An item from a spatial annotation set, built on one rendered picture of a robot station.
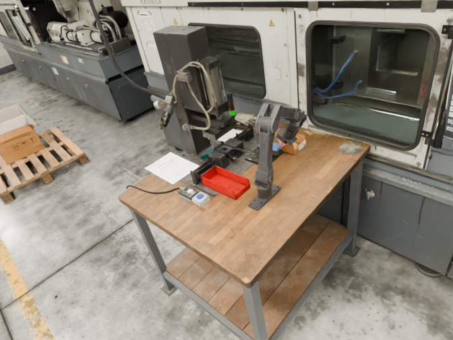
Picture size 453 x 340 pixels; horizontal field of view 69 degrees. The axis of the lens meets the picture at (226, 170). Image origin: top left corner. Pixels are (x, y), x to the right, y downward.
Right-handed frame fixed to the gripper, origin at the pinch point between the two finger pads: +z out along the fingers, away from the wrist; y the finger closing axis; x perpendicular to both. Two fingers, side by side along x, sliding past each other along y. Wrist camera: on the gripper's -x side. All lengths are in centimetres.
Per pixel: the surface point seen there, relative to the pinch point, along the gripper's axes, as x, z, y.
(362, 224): -38, 49, -71
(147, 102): -125, 222, 235
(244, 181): 31.1, 6.2, 0.8
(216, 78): 17, -26, 43
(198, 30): 14, -41, 61
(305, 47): -38, -36, 25
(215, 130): 22.2, -0.3, 31.5
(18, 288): 138, 169, 96
